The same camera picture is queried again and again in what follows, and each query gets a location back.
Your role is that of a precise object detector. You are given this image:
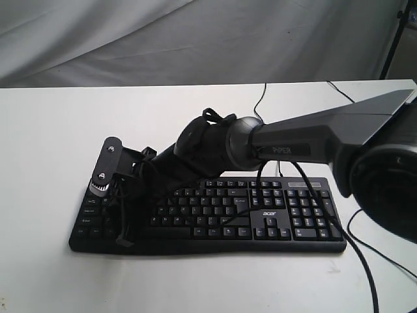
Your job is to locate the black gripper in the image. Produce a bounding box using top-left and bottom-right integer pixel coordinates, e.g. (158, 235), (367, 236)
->
(116, 146), (202, 246)

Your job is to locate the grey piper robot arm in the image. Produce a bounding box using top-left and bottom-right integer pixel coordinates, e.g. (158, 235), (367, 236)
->
(126, 90), (416, 243)

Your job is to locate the black acer keyboard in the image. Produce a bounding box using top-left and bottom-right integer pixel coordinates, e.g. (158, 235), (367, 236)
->
(69, 177), (346, 256)

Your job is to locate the white backdrop cloth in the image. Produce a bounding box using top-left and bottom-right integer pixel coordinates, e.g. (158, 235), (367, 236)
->
(1, 1), (406, 87)

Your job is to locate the black tripod stand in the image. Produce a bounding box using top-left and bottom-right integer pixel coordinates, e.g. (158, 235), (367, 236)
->
(379, 0), (413, 80)

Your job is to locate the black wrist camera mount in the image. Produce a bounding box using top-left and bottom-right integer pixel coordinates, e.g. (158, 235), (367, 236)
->
(89, 136), (145, 198)

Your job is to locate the thin black table cable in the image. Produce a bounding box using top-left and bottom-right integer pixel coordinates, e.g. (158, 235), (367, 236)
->
(327, 80), (417, 281)

